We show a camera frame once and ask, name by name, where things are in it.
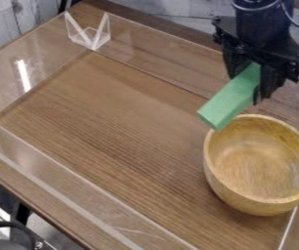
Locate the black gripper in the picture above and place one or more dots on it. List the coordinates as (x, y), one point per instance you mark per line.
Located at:
(257, 39)

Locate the green rectangular block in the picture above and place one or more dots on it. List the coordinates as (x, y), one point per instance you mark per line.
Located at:
(232, 98)

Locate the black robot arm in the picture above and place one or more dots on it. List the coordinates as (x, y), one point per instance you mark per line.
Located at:
(280, 8)

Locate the brown wooden bowl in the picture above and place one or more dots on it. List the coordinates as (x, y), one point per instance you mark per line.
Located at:
(250, 164)

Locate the black table leg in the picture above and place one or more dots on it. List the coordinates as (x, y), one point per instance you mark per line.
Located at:
(22, 213)

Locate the clear acrylic tray wall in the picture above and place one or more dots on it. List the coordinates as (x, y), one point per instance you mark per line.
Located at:
(101, 141)

